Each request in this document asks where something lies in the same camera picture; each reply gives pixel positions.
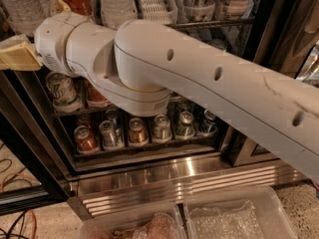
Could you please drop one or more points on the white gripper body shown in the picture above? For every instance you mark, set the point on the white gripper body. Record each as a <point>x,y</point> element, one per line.
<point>50,39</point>

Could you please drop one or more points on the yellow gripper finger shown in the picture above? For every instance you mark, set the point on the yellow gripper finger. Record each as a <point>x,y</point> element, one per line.
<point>17,53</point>
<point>58,6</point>

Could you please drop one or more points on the clear water bottle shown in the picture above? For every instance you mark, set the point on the clear water bottle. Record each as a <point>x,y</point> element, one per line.
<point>26,15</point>

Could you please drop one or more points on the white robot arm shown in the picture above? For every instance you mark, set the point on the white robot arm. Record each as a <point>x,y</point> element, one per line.
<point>139,65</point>

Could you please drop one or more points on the white empty shelf tray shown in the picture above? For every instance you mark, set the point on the white empty shelf tray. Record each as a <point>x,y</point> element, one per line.
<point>163,11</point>

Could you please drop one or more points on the red can bottom shelf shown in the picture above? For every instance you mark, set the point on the red can bottom shelf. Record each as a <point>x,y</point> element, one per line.
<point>85,140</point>

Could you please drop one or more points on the silver can bottom shelf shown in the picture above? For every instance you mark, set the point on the silver can bottom shelf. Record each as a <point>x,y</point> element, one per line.
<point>111,141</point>

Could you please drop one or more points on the left fridge glass door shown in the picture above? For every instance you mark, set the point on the left fridge glass door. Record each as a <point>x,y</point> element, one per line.
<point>22,134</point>

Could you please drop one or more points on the fridge glass door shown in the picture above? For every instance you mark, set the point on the fridge glass door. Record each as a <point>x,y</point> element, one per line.
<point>22,134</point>
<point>281,38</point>

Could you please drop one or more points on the stainless steel fridge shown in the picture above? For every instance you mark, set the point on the stainless steel fridge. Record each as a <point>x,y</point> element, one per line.
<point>113,180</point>

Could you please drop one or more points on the orange can bottom shelf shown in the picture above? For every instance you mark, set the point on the orange can bottom shelf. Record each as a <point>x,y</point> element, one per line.
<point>138,135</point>

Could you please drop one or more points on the green can bottom shelf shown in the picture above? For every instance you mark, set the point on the green can bottom shelf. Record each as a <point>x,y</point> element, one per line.
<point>184,127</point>

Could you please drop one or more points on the white labelled bottle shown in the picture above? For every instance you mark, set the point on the white labelled bottle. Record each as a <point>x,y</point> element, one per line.
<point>230,9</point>

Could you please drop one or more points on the blue can bottom shelf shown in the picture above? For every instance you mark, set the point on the blue can bottom shelf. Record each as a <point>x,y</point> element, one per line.
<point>207,125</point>

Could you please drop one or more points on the right fridge glass door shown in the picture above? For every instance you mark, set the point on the right fridge glass door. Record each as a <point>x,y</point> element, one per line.
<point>281,38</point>

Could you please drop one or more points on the red soda can front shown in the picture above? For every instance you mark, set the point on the red soda can front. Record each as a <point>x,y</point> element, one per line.
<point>94,98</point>

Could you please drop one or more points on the striped tall can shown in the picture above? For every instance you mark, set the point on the striped tall can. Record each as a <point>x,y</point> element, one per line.
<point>199,10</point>

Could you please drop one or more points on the left clear plastic bin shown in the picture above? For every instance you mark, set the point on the left clear plastic bin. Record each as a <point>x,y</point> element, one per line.
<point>152,221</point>

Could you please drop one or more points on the clear plastic bin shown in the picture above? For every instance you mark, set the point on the clear plastic bin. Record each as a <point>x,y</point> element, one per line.
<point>152,221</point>
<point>238,213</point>

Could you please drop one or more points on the right clear plastic bin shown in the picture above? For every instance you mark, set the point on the right clear plastic bin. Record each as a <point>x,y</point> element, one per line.
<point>238,213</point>

